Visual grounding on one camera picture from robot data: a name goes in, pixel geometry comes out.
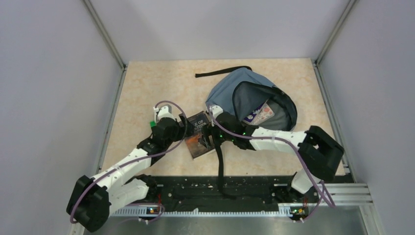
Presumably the Tale of Two Cities book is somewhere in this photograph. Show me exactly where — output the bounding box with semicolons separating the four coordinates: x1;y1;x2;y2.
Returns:
185;111;215;159

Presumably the blue grey student backpack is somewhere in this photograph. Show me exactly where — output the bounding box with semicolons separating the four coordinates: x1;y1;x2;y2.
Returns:
195;66;298;192

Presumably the Little Women floral book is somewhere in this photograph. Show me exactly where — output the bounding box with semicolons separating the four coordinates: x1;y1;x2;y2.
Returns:
252;103;275;125

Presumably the purple game card pack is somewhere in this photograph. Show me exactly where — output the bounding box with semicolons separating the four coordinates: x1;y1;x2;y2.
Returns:
242;103;267;124

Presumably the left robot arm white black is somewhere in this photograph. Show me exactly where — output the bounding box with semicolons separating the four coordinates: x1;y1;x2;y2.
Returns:
66;114;194;232

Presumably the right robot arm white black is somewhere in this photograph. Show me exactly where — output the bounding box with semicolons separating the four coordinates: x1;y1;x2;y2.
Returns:
200;112;345;202

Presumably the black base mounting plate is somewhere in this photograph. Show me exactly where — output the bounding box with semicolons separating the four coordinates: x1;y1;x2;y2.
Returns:
133;176;319;212

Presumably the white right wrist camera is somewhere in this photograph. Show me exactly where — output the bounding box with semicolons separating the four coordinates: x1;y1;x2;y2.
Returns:
208;105;224;119

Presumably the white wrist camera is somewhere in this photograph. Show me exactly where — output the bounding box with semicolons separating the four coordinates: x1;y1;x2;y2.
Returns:
208;105;224;119
153;104;175;123

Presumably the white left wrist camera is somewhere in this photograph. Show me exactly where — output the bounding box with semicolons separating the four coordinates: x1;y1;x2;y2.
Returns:
153;104;175;123

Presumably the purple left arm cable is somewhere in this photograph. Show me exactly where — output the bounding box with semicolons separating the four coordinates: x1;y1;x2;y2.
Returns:
69;100;189;224

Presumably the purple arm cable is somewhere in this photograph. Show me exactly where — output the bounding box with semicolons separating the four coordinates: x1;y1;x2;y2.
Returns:
207;104;337;223
69;100;189;224

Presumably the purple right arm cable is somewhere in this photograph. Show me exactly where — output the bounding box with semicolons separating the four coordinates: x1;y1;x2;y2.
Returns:
207;104;337;223

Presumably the aluminium front rail frame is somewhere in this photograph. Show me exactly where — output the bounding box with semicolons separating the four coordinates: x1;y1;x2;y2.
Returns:
69;183;373;235

